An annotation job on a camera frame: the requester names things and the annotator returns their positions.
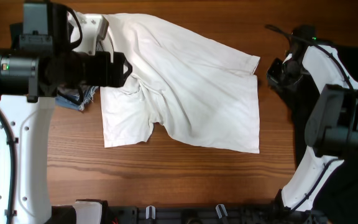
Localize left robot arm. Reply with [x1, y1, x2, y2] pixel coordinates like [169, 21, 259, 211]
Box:
[0, 1, 132, 223]

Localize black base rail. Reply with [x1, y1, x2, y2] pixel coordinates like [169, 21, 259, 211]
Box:
[109, 206, 273, 224]

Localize folded blue denim shorts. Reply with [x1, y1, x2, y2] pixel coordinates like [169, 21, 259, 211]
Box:
[55, 85, 99, 111]

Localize right white rail clip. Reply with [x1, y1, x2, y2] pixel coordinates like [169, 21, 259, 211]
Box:
[216, 203, 227, 219]

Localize white rail clip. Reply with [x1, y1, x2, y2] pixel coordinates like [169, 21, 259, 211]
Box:
[216, 203, 227, 219]
[145, 205, 156, 220]

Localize folded black garment on stack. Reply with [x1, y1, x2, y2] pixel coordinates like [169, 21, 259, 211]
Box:
[9, 22, 23, 49]

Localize white t-shirt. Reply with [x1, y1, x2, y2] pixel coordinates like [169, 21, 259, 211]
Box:
[100, 13, 260, 153]

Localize left white rail clip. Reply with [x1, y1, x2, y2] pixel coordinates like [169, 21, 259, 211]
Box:
[145, 205, 156, 220]

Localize black garment at right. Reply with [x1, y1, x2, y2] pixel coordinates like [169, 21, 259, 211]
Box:
[286, 43, 358, 224]

